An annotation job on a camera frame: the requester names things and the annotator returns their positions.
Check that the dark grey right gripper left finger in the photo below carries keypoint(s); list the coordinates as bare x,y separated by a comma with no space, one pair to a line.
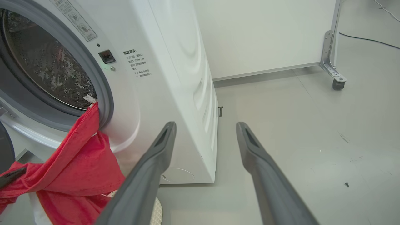
140,181

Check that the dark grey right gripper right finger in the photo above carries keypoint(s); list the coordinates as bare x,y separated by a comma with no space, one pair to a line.
268,184

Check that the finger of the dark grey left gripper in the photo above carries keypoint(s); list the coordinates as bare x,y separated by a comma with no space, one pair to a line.
12,175

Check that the dark washing machine door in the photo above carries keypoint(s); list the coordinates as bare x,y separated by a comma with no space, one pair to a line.
5,147

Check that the red and white garment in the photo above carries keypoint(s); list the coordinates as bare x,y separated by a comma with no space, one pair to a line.
75,168

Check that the beige perforated laundry basket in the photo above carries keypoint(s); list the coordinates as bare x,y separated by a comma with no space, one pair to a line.
157,212

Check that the white front-load washing machine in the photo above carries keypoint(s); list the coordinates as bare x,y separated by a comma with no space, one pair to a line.
162,93

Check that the black caster wheel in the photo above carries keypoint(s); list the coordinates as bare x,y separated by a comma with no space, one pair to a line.
338,84

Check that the silver metal partition leg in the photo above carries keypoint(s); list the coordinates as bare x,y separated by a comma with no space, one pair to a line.
328,53

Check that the white partition panel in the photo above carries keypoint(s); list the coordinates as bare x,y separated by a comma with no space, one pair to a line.
262,34

